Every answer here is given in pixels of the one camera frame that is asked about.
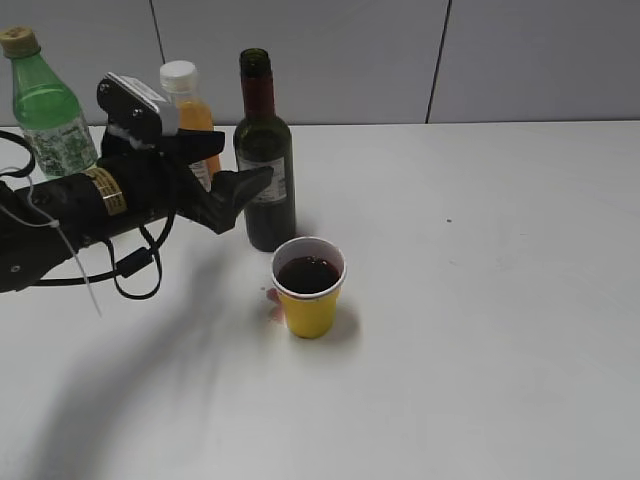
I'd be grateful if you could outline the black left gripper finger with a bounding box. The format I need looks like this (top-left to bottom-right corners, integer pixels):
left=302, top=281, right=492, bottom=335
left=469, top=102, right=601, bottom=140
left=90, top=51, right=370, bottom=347
left=159, top=129, right=225, bottom=165
left=199, top=166, right=273, bottom=234

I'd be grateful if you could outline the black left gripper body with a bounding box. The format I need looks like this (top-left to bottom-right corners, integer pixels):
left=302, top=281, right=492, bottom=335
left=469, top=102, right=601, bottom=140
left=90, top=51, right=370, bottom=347
left=98, top=129, right=209, bottom=214

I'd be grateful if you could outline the dark red wine bottle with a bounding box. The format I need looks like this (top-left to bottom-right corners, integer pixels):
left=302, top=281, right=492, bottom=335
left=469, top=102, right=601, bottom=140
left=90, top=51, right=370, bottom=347
left=233, top=48, right=296, bottom=252

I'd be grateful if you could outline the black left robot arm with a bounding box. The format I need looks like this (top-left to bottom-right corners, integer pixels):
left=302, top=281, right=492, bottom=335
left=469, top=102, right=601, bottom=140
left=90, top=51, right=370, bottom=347
left=1, top=126, right=237, bottom=293

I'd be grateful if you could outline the yellow paper cup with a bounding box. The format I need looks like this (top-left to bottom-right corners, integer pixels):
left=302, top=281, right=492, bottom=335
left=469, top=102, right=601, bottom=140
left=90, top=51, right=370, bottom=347
left=270, top=236, right=347, bottom=339

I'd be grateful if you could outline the orange juice bottle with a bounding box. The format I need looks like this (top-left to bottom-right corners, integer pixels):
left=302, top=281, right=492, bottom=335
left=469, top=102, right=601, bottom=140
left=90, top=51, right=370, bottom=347
left=159, top=60, right=221, bottom=191

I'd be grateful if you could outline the green plastic soda bottle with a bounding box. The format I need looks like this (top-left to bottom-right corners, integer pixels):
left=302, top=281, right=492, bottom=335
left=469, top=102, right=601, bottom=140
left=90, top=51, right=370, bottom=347
left=1, top=26, right=98, bottom=179

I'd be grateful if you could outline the white zip tie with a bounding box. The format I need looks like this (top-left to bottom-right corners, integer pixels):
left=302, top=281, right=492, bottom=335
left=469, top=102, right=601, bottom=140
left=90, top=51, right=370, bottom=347
left=1, top=166, right=103, bottom=318

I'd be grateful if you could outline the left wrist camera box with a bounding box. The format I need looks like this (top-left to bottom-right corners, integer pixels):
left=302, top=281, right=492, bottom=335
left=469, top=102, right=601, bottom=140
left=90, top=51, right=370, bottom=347
left=96, top=72, right=180, bottom=150

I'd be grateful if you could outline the black cable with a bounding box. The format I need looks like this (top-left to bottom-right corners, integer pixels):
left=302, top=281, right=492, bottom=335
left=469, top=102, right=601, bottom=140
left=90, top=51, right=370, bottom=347
left=0, top=129, right=176, bottom=301

